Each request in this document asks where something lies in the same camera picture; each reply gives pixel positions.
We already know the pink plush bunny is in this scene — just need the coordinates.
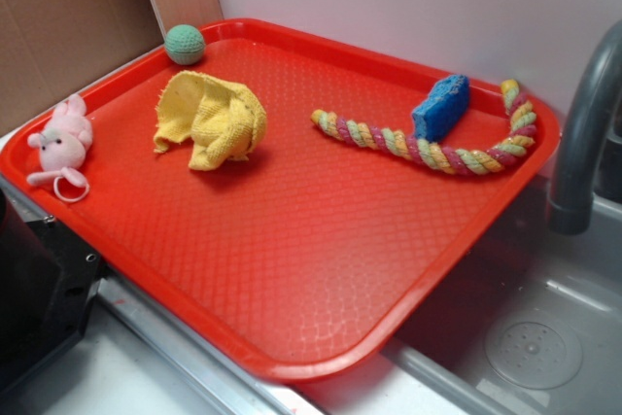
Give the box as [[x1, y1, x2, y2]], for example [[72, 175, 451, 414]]
[[26, 93, 93, 203]]

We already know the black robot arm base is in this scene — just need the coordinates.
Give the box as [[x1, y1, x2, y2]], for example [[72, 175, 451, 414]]
[[1, 193, 103, 395]]

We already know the multicolour twisted rope toy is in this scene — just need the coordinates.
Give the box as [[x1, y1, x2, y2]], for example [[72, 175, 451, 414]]
[[311, 80, 536, 176]]

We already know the yellow crumpled cloth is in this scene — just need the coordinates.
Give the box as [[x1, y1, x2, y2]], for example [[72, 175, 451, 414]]
[[153, 71, 267, 171]]

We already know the grey plastic sink basin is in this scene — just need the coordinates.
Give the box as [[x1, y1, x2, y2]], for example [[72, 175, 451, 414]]
[[295, 181, 622, 415]]

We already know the red plastic tray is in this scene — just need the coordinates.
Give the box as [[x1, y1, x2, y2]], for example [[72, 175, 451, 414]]
[[1, 19, 560, 383]]

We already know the brown cardboard panel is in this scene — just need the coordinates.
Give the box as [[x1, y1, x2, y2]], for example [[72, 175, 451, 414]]
[[1, 0, 223, 134]]

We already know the blue sponge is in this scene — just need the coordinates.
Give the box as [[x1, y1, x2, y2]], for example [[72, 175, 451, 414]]
[[411, 75, 470, 142]]

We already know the green rubber ball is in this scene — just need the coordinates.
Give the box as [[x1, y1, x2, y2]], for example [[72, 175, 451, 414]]
[[164, 24, 206, 65]]

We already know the grey faucet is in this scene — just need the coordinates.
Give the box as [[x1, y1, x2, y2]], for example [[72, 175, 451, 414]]
[[546, 22, 621, 235]]

